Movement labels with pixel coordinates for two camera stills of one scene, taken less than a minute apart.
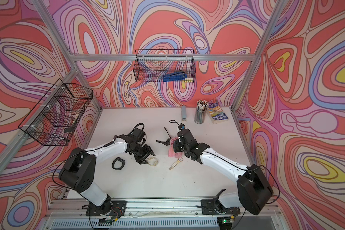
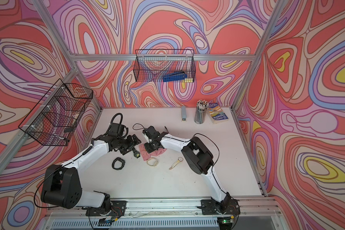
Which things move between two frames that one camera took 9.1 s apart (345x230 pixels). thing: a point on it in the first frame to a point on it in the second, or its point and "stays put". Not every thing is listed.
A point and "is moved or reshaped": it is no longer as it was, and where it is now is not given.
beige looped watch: x=152 y=161 stays put
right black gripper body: x=178 y=147 to x=150 y=146
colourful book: x=216 y=114 stays put
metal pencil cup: x=201 y=113 stays put
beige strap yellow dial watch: x=179 y=159 stays put
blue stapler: x=175 y=76 stays put
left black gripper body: x=142 y=153 to x=125 y=144
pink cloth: x=171 y=153 is moved or reshaped
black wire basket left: x=52 y=121 stays put
